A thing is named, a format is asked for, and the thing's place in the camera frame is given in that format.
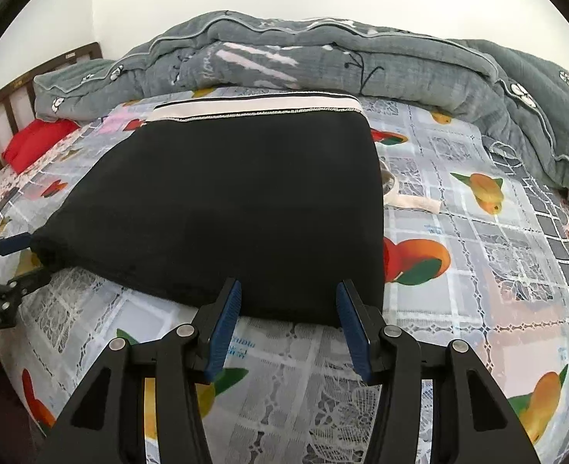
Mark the black pants with white waistband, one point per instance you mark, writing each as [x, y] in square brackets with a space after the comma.
[216, 203]

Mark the brown wooden headboard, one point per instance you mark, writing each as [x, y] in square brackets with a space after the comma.
[42, 68]

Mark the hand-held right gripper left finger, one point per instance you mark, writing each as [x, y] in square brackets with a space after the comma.
[224, 328]

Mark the grey quilt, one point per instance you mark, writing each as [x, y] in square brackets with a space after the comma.
[410, 58]

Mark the fruit-print plastic table cover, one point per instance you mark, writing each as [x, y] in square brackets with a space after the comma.
[482, 261]

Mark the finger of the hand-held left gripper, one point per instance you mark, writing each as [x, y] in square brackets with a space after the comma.
[16, 243]
[28, 281]

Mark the white cloth strip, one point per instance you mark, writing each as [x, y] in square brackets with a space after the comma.
[415, 201]

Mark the red pillow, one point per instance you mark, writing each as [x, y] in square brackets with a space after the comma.
[33, 142]

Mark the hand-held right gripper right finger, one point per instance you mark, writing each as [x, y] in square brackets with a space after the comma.
[354, 333]

